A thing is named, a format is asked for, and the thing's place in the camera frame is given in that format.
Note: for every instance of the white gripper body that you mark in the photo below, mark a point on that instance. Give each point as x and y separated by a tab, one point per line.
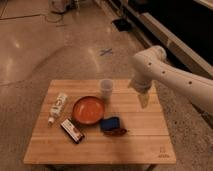
141	86

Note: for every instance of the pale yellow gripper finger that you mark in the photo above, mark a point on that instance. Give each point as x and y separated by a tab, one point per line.
144	99

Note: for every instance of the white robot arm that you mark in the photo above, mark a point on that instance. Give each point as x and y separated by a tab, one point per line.
149	65

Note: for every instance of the clear plastic cup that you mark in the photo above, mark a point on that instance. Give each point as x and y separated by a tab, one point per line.
106	88

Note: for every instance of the dark red wrapper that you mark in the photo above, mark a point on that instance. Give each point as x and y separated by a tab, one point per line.
116	132

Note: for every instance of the blue sponge block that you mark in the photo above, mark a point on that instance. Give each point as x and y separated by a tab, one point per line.
110	123

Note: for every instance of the orange bowl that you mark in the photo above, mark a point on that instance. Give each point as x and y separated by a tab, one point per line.
88	110

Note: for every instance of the wooden table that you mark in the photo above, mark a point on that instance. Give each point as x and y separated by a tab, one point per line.
147	140

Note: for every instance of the dark snack box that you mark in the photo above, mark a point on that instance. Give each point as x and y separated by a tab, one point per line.
72	131

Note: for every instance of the white squeeze bottle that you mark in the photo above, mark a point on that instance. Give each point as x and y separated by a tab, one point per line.
57	107

